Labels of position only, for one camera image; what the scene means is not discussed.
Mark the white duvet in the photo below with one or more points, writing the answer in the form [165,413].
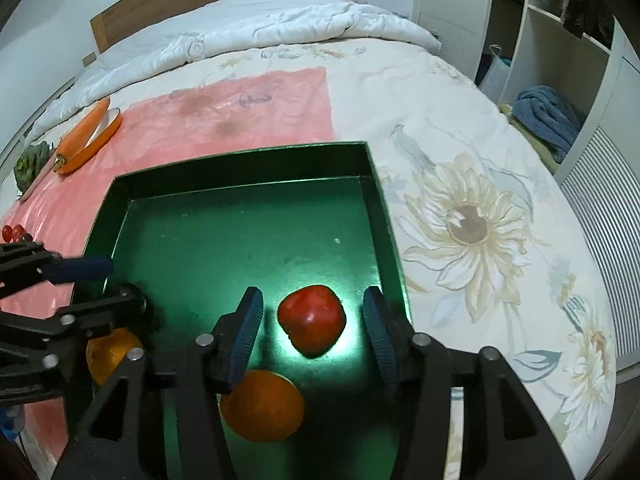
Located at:
[250,25]

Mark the red cherry tomato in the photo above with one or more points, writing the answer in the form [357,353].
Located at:
[7,232]
[19,231]

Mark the pink plastic sheet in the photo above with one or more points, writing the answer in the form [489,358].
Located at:
[225,110]

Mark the floral bed sheet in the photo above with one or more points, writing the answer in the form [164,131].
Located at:
[500,170]

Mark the orange rimmed plate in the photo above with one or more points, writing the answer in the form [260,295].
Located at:
[102,140]

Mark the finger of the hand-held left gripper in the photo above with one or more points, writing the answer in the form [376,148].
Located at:
[80,268]
[100,310]

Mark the clear plastic bag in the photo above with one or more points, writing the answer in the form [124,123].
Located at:
[495,67]

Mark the beige wall switch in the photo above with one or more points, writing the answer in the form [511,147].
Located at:
[89,58]

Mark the leafy green vegetable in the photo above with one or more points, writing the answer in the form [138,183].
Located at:
[30,162]

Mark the red apple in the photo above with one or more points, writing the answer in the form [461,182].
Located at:
[312,320]

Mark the white wardrobe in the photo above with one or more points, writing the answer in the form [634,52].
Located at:
[450,10]

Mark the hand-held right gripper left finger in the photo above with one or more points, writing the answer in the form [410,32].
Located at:
[247,332]

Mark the dark hanging clothes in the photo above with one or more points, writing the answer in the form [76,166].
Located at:
[585,5]

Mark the carrot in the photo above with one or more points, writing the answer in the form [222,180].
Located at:
[82,132]

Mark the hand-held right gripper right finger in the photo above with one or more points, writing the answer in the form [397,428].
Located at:
[377,335]

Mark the blue towel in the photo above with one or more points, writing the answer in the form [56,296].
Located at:
[547,115]

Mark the green tray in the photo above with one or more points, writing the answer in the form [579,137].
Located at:
[250,230]

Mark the orange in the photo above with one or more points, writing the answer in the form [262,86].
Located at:
[107,357]
[265,405]

